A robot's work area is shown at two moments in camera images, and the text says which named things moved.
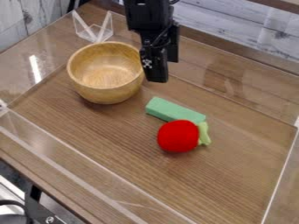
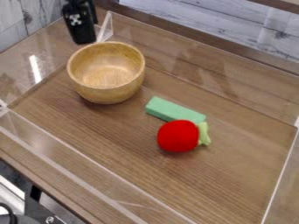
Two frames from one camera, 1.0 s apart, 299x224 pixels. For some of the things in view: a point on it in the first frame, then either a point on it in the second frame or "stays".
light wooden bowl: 106,70 stays
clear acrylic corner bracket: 94,32 stays
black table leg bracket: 39,215 stays
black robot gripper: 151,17 -> 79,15
